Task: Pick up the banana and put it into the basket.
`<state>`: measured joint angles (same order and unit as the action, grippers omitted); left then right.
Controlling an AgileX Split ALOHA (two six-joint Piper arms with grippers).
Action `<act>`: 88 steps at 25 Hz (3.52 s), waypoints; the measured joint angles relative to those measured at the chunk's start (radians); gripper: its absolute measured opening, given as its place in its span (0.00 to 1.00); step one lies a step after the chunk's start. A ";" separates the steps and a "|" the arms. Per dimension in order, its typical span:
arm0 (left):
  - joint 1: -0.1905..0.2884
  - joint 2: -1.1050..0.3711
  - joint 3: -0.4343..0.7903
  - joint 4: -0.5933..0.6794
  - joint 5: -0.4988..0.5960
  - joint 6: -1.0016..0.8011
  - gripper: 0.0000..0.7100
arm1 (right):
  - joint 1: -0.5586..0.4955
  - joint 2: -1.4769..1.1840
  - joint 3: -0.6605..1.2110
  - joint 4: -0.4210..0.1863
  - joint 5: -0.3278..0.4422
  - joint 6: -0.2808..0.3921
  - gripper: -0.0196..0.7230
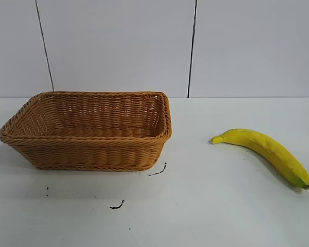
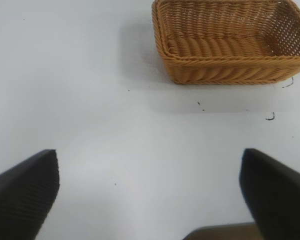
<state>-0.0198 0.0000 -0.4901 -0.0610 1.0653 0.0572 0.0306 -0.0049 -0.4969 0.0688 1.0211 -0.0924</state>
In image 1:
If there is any yellow banana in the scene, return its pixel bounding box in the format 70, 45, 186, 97
211, 128, 309, 190

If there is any woven wicker basket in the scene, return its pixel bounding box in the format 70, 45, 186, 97
0, 90, 174, 172

